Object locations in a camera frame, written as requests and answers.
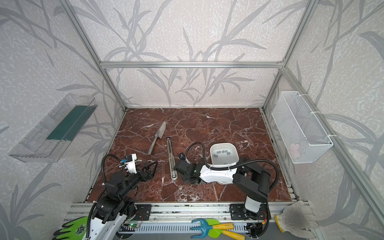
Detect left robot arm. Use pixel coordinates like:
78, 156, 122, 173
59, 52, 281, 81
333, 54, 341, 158
83, 154, 159, 240

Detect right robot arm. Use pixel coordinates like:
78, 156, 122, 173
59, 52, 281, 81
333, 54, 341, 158
169, 143, 280, 222

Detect white plastic tray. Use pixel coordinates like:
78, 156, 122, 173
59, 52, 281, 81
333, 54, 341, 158
210, 143, 240, 167

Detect metal garden trowel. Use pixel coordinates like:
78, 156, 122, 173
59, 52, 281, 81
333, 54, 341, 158
148, 121, 166, 155

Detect teal toy garden rake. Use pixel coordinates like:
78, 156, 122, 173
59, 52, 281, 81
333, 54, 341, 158
190, 219, 234, 239

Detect green toy garden shovel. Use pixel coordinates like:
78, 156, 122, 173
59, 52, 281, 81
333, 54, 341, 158
206, 219, 245, 240

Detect green work glove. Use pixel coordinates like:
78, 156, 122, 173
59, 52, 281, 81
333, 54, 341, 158
53, 217, 88, 240

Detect white work glove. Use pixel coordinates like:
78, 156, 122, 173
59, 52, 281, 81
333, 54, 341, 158
275, 201, 319, 240

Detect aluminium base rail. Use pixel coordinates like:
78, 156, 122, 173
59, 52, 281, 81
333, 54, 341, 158
61, 201, 313, 235

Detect clear acrylic wall shelf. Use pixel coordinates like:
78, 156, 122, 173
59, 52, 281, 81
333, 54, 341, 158
9, 94, 98, 163

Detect white wire mesh basket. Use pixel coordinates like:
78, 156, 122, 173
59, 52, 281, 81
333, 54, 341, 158
272, 91, 334, 164

